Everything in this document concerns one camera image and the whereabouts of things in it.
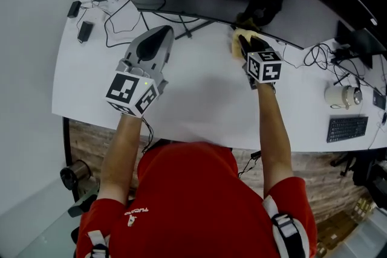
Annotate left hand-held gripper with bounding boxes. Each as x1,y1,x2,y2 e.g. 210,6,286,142
104,24,176,120

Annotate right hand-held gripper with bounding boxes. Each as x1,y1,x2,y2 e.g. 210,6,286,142
238,34,284,92

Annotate yellow cloth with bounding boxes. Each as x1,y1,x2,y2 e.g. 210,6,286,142
230,26,265,62

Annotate person's left forearm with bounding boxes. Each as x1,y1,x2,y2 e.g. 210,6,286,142
99,113,143,207

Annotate person's right forearm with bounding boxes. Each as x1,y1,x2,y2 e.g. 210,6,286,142
256,81,295,201

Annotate long black power brick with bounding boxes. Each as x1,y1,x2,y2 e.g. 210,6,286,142
76,21,94,44

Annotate small black power adapter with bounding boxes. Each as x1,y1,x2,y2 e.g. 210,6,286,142
67,0,82,19

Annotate white mug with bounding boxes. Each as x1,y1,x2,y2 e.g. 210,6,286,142
324,84,364,111

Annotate black keyboard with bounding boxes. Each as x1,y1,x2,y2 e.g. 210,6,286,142
326,115,369,144

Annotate small black device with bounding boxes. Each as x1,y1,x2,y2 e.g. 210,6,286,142
372,89,386,110

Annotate person's red shirt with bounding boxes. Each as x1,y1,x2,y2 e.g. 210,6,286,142
75,141,319,258

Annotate black office chair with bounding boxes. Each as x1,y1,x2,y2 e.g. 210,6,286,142
67,187,102,245
330,150,387,210

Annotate stack of cardboard boxes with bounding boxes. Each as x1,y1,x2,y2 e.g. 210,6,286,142
315,193,379,258

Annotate black looped desk cable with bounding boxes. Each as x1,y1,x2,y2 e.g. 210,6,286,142
103,0,167,49

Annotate tangled black cables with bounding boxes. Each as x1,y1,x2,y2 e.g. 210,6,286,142
303,42,336,71

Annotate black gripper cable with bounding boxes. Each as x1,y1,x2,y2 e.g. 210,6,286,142
141,117,156,153
238,150,263,179

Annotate white shoulder strap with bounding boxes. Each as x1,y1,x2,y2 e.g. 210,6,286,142
87,230,111,258
262,197,311,258

